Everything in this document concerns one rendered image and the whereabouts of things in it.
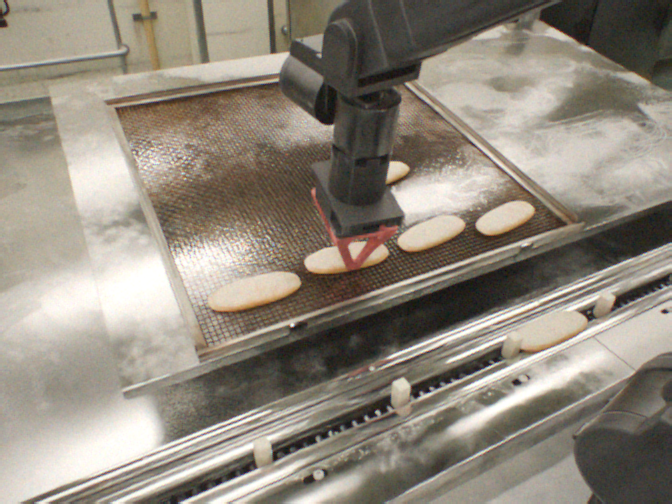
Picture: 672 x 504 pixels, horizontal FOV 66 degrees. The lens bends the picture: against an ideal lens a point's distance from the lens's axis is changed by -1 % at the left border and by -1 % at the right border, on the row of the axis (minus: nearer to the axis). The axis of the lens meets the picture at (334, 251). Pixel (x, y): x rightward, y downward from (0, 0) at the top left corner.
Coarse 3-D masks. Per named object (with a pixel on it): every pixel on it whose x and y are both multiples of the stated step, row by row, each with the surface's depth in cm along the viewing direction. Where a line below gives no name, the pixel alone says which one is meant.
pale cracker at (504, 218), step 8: (496, 208) 68; (504, 208) 68; (512, 208) 68; (520, 208) 68; (528, 208) 69; (488, 216) 66; (496, 216) 66; (504, 216) 67; (512, 216) 67; (520, 216) 67; (528, 216) 68; (480, 224) 66; (488, 224) 66; (496, 224) 66; (504, 224) 66; (512, 224) 66; (520, 224) 67; (488, 232) 65; (496, 232) 65
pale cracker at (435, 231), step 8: (440, 216) 66; (448, 216) 66; (424, 224) 64; (432, 224) 64; (440, 224) 64; (448, 224) 65; (456, 224) 65; (464, 224) 66; (408, 232) 63; (416, 232) 63; (424, 232) 63; (432, 232) 63; (440, 232) 64; (448, 232) 64; (456, 232) 64; (400, 240) 63; (408, 240) 62; (416, 240) 62; (424, 240) 62; (432, 240) 63; (440, 240) 63; (408, 248) 62; (416, 248) 62; (424, 248) 62
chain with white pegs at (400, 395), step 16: (656, 288) 65; (608, 304) 60; (624, 304) 63; (512, 336) 54; (512, 352) 55; (480, 368) 55; (400, 384) 49; (432, 384) 53; (400, 400) 50; (368, 416) 50; (320, 432) 48; (256, 448) 44; (288, 448) 47; (256, 464) 46; (208, 480) 45; (224, 480) 45; (176, 496) 43
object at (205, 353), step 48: (144, 96) 81; (192, 96) 84; (240, 96) 85; (432, 96) 88; (144, 144) 74; (288, 144) 76; (432, 144) 79; (480, 144) 80; (144, 192) 66; (240, 192) 68; (192, 240) 61; (240, 240) 61; (528, 240) 65; (384, 288) 57; (192, 336) 50; (240, 336) 51
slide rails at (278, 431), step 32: (608, 288) 64; (608, 320) 59; (448, 352) 55; (480, 352) 55; (544, 352) 55; (384, 384) 52; (480, 384) 52; (288, 416) 49; (320, 416) 49; (384, 416) 49; (224, 448) 46; (320, 448) 46; (160, 480) 43; (256, 480) 44
